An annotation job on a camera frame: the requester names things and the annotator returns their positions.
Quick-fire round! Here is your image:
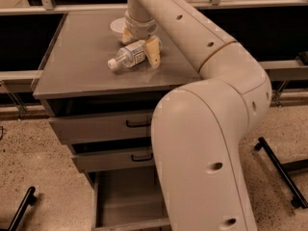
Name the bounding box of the clear plastic water bottle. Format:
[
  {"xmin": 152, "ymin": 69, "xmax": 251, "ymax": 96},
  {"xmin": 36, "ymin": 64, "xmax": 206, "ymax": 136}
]
[{"xmin": 108, "ymin": 40, "xmax": 145, "ymax": 70}]

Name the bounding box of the black base leg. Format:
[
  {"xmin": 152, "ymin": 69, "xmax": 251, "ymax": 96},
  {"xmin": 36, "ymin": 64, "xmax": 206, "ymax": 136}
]
[
  {"xmin": 254, "ymin": 137, "xmax": 308, "ymax": 209},
  {"xmin": 7, "ymin": 187, "xmax": 37, "ymax": 231}
]

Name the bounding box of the black right base leg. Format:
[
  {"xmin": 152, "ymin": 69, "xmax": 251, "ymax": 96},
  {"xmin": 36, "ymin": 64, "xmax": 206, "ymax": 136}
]
[{"xmin": 254, "ymin": 137, "xmax": 308, "ymax": 209}]

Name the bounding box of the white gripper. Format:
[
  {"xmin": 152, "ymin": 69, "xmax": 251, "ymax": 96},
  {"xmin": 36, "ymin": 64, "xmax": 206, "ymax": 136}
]
[{"xmin": 121, "ymin": 11, "xmax": 161, "ymax": 68}]

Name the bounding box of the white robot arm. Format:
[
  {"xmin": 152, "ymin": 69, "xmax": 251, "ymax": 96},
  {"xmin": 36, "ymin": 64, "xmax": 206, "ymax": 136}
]
[{"xmin": 127, "ymin": 0, "xmax": 271, "ymax": 231}]

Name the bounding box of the grey bottom drawer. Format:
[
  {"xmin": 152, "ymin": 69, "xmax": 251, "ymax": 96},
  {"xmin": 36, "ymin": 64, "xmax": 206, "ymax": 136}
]
[{"xmin": 91, "ymin": 166, "xmax": 172, "ymax": 231}]

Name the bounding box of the grey drawer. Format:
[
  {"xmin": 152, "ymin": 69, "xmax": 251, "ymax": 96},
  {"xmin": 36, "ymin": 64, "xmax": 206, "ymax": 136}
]
[
  {"xmin": 72, "ymin": 147, "xmax": 155, "ymax": 173},
  {"xmin": 91, "ymin": 166, "xmax": 172, "ymax": 231},
  {"xmin": 49, "ymin": 110, "xmax": 153, "ymax": 144}
]

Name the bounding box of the grey drawer cabinet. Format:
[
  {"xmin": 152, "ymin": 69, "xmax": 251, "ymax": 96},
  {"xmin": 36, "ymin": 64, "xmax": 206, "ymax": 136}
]
[{"xmin": 32, "ymin": 9, "xmax": 203, "ymax": 231}]

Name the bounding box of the white bowl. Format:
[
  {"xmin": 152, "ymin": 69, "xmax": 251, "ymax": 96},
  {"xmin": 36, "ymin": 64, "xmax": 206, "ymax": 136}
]
[{"xmin": 110, "ymin": 17, "xmax": 125, "ymax": 40}]

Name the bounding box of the grey top drawer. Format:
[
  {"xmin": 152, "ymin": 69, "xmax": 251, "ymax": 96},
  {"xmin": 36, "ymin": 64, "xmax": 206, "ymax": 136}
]
[{"xmin": 49, "ymin": 110, "xmax": 153, "ymax": 144}]

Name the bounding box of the black left base leg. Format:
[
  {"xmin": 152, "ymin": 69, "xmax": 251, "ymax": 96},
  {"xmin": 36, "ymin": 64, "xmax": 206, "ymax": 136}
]
[{"xmin": 7, "ymin": 187, "xmax": 37, "ymax": 231}]

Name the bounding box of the metal railing frame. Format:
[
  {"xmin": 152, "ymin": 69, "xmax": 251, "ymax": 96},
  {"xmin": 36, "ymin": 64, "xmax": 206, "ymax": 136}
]
[{"xmin": 1, "ymin": 0, "xmax": 307, "ymax": 105}]

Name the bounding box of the grey middle drawer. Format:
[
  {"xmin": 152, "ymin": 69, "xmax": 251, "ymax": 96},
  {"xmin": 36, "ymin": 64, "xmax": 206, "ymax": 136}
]
[{"xmin": 72, "ymin": 147, "xmax": 155, "ymax": 173}]

